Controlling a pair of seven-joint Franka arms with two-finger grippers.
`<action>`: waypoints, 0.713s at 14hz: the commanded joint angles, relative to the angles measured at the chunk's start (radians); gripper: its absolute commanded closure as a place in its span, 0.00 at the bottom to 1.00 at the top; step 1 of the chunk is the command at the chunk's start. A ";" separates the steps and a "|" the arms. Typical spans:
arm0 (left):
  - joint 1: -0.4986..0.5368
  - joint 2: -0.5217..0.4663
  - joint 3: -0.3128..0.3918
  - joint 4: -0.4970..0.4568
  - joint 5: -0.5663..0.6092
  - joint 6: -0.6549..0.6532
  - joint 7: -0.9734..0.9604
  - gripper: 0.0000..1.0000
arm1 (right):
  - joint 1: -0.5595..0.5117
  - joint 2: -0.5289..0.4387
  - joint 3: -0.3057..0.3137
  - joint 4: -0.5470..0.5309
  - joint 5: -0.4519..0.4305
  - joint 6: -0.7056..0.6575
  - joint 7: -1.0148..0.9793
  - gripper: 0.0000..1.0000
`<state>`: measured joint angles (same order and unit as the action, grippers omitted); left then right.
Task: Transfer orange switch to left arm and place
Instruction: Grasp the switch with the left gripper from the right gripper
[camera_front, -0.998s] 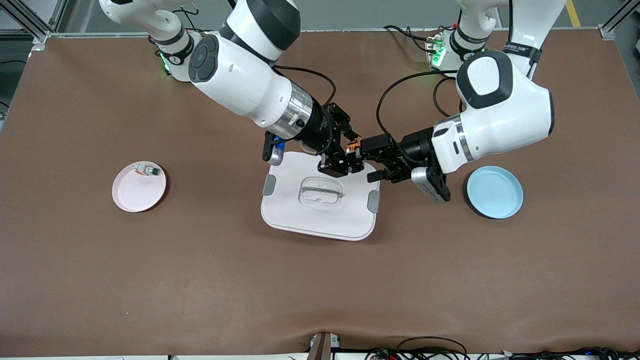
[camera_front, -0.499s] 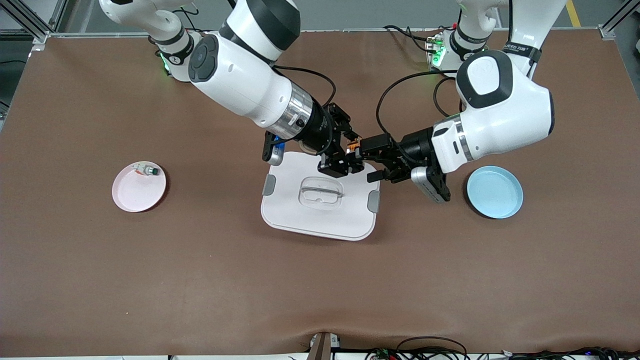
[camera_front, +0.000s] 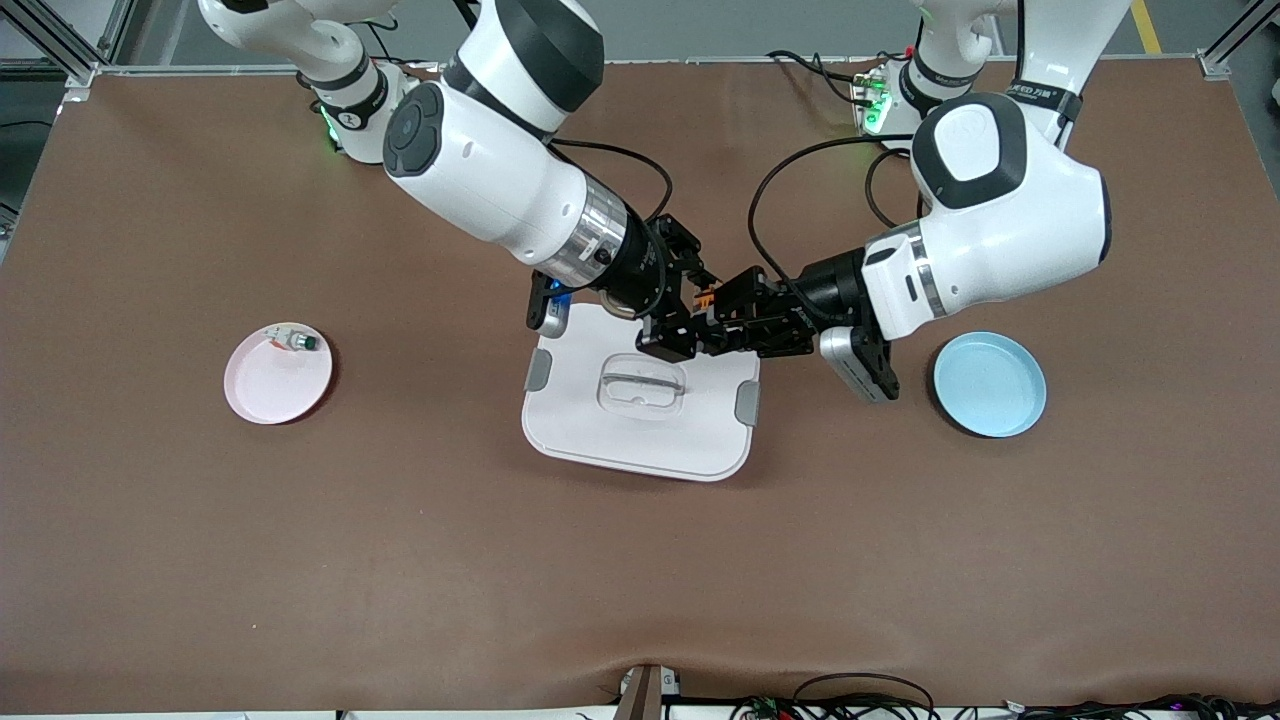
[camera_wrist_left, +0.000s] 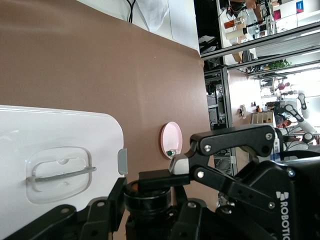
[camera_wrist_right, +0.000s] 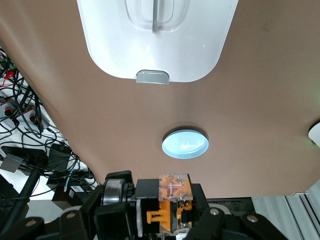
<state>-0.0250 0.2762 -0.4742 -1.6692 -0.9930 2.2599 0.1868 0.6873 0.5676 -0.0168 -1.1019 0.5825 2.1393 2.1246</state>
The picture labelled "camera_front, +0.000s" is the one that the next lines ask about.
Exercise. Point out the orange black push-button switch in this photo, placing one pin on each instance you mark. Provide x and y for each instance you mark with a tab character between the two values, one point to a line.
707	297

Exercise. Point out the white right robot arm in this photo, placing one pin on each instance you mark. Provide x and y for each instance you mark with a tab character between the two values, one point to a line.
480	170

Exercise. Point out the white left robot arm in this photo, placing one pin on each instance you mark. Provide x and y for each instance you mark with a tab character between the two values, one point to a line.
1000	220

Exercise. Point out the pink box with white lid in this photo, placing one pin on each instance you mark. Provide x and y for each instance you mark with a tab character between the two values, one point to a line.
640	440

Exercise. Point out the blue round plate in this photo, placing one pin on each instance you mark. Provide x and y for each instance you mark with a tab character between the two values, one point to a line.
990	390

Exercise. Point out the brown table mat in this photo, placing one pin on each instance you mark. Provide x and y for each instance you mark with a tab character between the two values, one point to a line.
400	550

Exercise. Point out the white green circuit breaker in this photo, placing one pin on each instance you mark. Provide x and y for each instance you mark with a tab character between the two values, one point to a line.
295	341

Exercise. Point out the pink round plate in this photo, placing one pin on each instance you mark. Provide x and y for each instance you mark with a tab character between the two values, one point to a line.
275	390

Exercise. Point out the small grey metal bracket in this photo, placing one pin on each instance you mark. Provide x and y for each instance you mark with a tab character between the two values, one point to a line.
642	695

